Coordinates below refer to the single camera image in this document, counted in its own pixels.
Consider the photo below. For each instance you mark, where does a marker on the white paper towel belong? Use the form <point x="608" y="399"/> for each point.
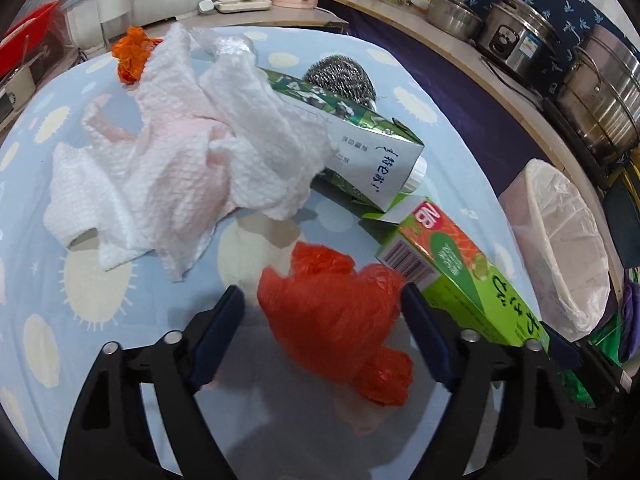
<point x="190" y="160"/>

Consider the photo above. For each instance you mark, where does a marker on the green and orange cardboard box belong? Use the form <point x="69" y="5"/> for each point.
<point x="450" y="265"/>

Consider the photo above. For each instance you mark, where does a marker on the steel pot with lid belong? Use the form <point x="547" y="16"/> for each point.
<point x="452" y="15"/>

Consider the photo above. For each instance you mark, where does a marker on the green floral milk carton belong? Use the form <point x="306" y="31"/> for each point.
<point x="370" y="150"/>

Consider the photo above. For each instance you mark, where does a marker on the steel rice cooker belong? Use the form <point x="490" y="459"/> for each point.
<point x="517" y="35"/>

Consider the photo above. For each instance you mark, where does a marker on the steel wool scrubber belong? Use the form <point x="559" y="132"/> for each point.
<point x="342" y="80"/>

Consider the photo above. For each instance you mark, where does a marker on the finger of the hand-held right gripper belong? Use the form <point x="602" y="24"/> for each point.
<point x="561" y="346"/>

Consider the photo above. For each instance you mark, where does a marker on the white power plug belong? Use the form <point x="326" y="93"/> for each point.
<point x="207" y="6"/>

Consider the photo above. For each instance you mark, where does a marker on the trash bin with white liner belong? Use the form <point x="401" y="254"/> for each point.
<point x="560" y="240"/>

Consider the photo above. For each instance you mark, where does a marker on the wooden shelf board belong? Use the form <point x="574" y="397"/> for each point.
<point x="510" y="110"/>

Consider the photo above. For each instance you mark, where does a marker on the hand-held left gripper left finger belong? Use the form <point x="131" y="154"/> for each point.
<point x="218" y="336"/>

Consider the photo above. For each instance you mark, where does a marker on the blue printed tablecloth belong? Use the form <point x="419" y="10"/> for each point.
<point x="60" y="310"/>

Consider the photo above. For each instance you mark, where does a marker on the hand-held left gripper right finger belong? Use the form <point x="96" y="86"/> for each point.
<point x="426" y="332"/>

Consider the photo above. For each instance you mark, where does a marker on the red plastic bag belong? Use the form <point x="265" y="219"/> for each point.
<point x="330" y="320"/>

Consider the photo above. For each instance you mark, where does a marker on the red plastic basin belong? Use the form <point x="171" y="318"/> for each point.
<point x="30" y="35"/>

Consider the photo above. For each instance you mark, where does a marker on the clear plastic bag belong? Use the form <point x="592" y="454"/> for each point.
<point x="227" y="46"/>

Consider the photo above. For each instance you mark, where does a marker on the large steel stockpot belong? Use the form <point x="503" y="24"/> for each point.
<point x="602" y="95"/>

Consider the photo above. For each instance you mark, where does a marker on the orange snack wrapper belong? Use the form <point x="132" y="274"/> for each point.
<point x="132" y="55"/>

